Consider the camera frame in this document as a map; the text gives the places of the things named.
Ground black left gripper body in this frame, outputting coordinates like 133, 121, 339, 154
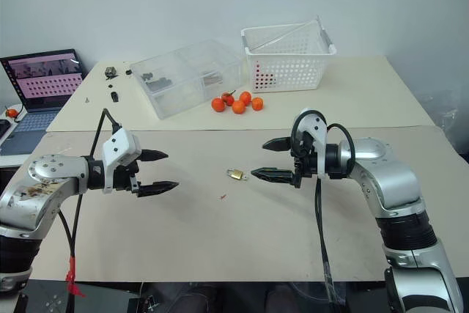
113, 161, 142, 196

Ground brass padlock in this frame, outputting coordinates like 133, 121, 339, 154
226, 167, 248, 182

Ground clear plastic compartment box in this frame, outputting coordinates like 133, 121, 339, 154
130, 38, 243, 121

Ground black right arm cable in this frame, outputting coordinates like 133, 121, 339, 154
291, 109, 357, 313

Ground red tape on cable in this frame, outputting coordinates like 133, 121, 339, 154
64, 255, 87, 298

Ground blue laptop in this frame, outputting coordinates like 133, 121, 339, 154
0, 48, 86, 157

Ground black parts in box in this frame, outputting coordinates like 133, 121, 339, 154
141, 72, 174, 91

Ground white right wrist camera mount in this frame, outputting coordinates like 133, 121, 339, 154
291, 109, 328, 179

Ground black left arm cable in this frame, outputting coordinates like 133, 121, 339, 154
54, 108, 122, 313

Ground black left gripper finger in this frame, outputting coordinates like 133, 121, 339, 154
137, 180, 180, 199
140, 149, 170, 163

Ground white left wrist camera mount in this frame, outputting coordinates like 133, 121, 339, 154
101, 128, 142, 195

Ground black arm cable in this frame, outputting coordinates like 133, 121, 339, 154
54, 108, 122, 313
291, 109, 357, 313

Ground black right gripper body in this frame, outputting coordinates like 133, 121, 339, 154
289, 132, 320, 188

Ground red item in basket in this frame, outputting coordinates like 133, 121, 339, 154
252, 66, 276, 92

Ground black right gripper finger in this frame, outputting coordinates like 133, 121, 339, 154
251, 167, 294, 184
262, 136, 292, 152

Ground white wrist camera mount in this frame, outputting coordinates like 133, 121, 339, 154
101, 128, 142, 195
291, 109, 328, 179

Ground white perforated plastic basket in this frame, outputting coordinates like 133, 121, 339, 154
240, 15, 337, 94

